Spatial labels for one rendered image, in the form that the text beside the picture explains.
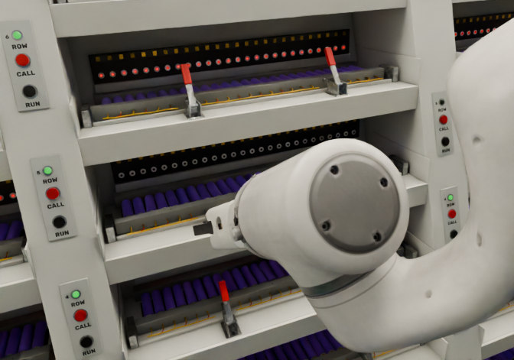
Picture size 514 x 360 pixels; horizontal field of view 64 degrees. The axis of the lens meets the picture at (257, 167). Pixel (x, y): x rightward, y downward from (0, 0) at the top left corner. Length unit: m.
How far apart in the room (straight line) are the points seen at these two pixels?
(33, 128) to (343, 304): 0.51
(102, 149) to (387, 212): 0.49
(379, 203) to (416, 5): 0.64
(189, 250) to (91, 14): 0.39
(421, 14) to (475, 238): 0.65
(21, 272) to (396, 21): 0.79
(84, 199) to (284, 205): 0.46
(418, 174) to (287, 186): 0.65
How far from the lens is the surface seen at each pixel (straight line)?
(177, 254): 0.70
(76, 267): 0.69
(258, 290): 0.82
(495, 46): 0.25
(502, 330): 1.13
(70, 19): 0.68
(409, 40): 0.87
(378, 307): 0.30
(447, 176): 0.90
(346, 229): 0.25
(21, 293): 0.72
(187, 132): 0.67
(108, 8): 0.68
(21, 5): 0.69
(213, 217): 0.44
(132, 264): 0.69
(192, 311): 0.80
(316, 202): 0.24
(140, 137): 0.66
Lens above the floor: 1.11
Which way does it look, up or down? 8 degrees down
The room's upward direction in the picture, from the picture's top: 9 degrees counter-clockwise
